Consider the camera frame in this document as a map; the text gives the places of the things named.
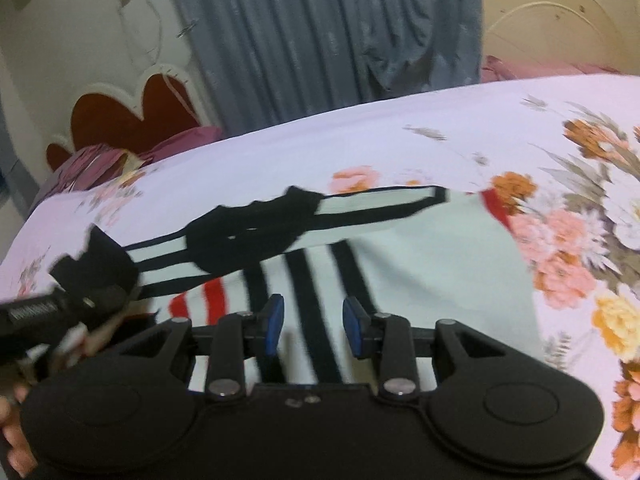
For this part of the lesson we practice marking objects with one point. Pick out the person's left hand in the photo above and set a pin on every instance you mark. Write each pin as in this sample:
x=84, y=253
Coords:
x=15, y=435

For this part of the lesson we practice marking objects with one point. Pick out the striped knit sweater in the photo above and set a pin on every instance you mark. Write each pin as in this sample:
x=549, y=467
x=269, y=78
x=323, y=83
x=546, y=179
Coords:
x=440, y=280

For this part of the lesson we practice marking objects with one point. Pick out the red heart-shaped headboard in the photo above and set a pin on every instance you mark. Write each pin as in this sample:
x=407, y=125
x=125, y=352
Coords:
x=125, y=120

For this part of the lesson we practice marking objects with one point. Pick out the pink pillow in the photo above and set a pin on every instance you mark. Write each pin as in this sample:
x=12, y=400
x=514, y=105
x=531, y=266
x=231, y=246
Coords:
x=95, y=167

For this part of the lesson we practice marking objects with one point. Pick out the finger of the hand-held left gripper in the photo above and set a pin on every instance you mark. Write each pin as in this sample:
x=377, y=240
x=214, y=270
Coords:
x=100, y=265

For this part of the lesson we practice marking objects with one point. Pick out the floral bedsheet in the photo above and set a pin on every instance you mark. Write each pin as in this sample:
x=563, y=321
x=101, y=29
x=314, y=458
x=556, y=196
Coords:
x=400, y=120

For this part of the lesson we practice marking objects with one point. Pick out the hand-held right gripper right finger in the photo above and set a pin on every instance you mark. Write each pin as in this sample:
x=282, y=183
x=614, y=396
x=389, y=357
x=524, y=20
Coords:
x=352, y=327

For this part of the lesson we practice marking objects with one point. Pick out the pink cloth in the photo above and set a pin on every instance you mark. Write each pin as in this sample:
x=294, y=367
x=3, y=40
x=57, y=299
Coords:
x=525, y=67

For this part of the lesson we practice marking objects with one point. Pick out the blue grey curtain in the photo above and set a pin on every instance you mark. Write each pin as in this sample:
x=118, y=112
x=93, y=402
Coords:
x=310, y=35

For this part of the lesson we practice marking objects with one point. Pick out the cream round headboard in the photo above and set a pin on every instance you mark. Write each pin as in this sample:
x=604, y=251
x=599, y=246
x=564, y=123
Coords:
x=550, y=15

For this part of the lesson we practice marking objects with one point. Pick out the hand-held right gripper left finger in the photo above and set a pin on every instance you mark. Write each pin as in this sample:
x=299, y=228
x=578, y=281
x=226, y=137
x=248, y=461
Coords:
x=272, y=325

